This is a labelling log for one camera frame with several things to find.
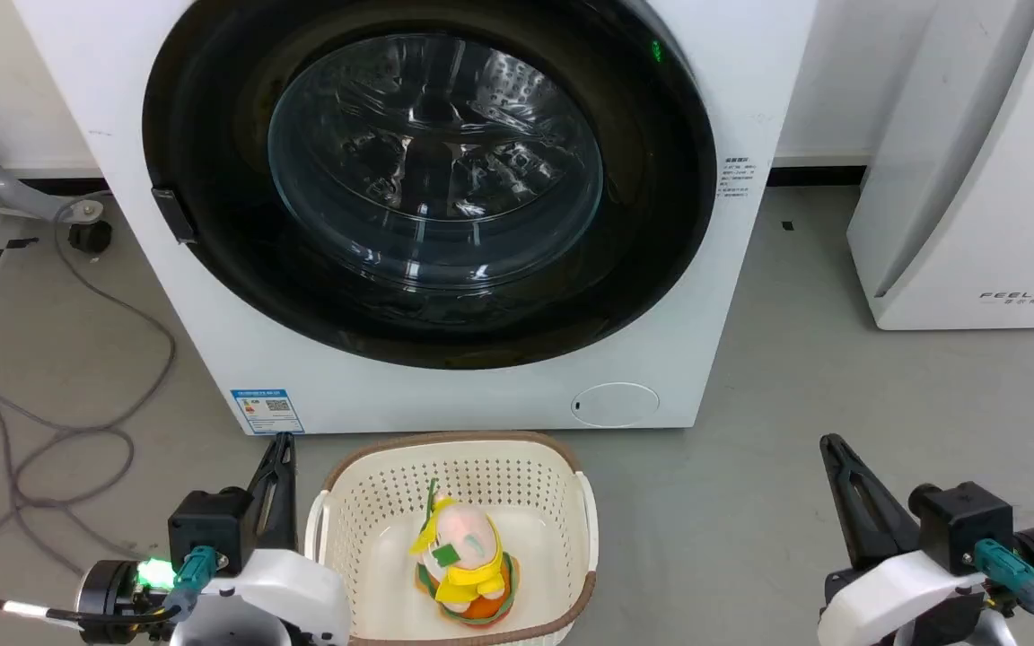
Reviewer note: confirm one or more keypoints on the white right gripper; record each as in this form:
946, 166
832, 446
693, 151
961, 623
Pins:
885, 601

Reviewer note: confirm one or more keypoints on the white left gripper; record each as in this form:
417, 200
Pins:
293, 597

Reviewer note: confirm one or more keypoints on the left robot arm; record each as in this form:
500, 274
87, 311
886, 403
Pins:
109, 597

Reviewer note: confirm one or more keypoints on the white front-load washing machine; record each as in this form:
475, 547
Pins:
212, 359

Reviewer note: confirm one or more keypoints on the round black glass washer door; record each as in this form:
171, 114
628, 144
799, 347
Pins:
212, 233

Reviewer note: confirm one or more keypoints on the blue energy label sticker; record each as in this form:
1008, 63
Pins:
267, 411

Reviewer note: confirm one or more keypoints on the yellow pink plush doll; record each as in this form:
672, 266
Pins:
468, 561

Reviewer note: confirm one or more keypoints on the cream perforated laundry basket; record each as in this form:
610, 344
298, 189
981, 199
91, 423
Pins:
499, 480

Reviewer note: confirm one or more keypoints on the round white filter cover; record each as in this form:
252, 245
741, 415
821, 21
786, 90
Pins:
616, 405

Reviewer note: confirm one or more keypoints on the black caster wheel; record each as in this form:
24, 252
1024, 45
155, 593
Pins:
91, 237

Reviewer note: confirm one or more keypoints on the white floor-standing appliance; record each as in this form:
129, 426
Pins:
975, 179

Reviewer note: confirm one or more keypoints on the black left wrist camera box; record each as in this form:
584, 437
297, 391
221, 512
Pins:
207, 529

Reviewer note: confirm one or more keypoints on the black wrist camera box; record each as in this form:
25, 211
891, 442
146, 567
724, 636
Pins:
966, 525
207, 529

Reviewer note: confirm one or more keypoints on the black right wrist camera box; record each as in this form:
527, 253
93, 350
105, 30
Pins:
966, 525

